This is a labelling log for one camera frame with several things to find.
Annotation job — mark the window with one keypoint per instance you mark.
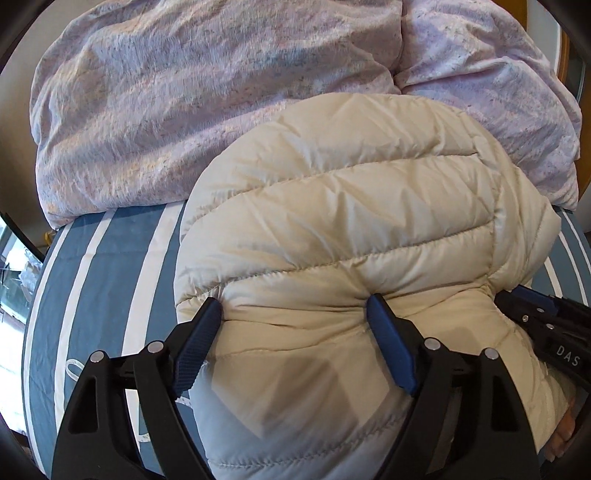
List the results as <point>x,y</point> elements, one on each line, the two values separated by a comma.
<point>18,277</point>

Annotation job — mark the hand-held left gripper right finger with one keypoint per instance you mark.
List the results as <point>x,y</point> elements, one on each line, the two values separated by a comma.
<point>392,346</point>

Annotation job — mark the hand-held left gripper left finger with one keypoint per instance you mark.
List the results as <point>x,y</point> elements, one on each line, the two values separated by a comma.
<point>196,350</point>

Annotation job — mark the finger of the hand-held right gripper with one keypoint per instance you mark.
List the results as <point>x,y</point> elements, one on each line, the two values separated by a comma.
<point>538,297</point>
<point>519,311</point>

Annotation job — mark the small yellow object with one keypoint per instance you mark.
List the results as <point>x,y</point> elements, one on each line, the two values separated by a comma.
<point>48,237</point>

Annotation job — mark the person's right hand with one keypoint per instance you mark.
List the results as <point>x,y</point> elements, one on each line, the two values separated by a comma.
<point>562,431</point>

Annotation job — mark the lilac patterned duvet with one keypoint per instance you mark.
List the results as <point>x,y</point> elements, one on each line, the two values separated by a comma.
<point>184,106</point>

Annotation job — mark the cream quilted puffer jacket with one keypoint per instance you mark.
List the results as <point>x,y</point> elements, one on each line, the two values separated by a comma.
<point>341,207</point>

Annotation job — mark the blue white striped bed sheet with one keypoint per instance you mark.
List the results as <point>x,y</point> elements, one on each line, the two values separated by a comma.
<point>111,286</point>

